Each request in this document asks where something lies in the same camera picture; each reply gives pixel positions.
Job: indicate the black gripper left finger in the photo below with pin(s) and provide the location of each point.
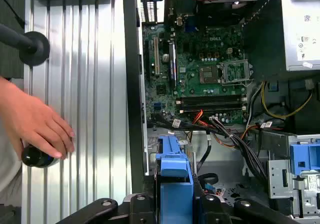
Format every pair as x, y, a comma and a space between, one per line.
140, 211

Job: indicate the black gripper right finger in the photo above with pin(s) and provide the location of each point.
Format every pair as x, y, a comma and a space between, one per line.
212, 211

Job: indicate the hard disk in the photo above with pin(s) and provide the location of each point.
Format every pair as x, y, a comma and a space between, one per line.
175, 191

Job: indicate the small round black tool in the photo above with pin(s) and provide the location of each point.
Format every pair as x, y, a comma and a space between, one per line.
35, 159

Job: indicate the black RAM slot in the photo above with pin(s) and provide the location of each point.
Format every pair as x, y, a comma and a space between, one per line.
212, 100
212, 107

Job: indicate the black expansion slot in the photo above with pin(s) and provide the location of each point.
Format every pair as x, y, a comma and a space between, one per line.
147, 59

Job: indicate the white expansion slot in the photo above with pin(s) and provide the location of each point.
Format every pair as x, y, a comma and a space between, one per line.
157, 59

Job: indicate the person's bare hand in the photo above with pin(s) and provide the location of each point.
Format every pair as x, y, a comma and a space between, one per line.
32, 119

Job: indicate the grey optical drive cage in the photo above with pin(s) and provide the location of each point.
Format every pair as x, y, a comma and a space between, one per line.
277, 179

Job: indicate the blue drive cage latch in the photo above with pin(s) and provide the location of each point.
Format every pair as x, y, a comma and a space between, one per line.
300, 156

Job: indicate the black open PC case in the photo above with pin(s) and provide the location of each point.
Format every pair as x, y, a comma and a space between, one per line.
131, 84

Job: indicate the CPU socket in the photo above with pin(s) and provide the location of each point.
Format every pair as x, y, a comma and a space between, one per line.
208, 74

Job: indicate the person's pale shirt trunk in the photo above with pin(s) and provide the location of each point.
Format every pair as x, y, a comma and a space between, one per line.
7, 174

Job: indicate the metal socket cover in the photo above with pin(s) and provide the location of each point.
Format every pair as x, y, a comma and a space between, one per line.
235, 64

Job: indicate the green motherboard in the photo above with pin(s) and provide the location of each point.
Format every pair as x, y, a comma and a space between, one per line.
190, 59

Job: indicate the round silver coin battery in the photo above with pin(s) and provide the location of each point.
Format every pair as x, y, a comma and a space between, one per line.
165, 57

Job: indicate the blue board connector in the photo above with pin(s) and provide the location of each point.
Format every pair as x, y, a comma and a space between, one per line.
191, 25

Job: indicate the black case fan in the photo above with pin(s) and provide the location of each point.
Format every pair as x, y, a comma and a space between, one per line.
220, 12

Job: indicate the silver power supply unit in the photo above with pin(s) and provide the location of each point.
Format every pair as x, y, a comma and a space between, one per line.
297, 22

